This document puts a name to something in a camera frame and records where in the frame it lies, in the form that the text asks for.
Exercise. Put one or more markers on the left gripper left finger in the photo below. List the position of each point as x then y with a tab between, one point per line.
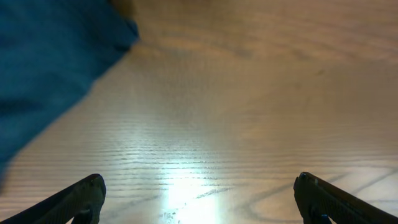
80	203

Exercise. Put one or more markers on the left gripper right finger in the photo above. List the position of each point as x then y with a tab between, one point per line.
320	202

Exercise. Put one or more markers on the dark navy shorts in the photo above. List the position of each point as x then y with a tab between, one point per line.
52	51

